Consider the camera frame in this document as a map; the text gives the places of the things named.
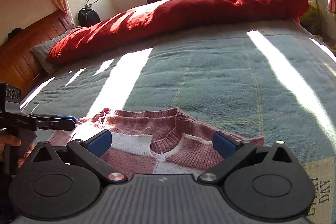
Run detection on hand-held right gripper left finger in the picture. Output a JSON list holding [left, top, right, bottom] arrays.
[[31, 129, 128, 184]]

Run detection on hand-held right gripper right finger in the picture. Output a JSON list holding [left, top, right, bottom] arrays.
[[197, 130, 293, 184]]

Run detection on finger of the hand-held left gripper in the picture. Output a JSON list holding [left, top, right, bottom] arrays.
[[37, 115, 77, 123], [37, 121, 75, 131]]

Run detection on pink and white sweater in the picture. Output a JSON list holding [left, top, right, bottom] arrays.
[[49, 108, 265, 180]]

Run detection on person's left hand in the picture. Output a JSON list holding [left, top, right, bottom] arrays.
[[0, 134, 35, 167]]

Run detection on green plaid bed sheet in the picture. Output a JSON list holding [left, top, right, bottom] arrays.
[[20, 19, 336, 224]]

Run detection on wooden headboard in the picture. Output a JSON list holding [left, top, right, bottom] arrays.
[[0, 9, 74, 98]]

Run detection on grey pillow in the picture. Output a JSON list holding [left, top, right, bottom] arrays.
[[30, 28, 79, 74]]

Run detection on small dark cloth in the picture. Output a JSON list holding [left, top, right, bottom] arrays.
[[7, 27, 24, 41]]

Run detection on black backpack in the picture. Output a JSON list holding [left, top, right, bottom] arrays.
[[77, 7, 101, 28]]

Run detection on red duvet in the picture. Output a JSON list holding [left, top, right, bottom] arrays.
[[47, 0, 309, 64]]

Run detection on yellow green bag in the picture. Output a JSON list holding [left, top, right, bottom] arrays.
[[301, 0, 323, 35]]

